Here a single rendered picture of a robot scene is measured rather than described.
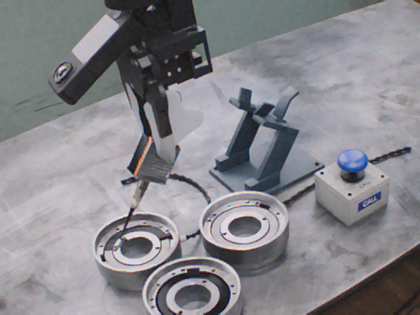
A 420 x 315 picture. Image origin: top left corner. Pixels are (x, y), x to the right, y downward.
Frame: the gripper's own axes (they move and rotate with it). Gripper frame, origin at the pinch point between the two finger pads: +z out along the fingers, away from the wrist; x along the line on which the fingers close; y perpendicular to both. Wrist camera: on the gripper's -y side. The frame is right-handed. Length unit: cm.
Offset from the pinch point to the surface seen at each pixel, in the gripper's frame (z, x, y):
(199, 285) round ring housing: 9.8, -12.4, -3.3
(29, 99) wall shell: 64, 153, 6
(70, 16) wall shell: 39, 153, 30
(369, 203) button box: 11.8, -12.7, 20.5
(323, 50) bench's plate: 15, 28, 45
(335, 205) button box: 11.9, -10.0, 17.1
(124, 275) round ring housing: 8.9, -6.7, -9.8
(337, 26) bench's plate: 16, 35, 55
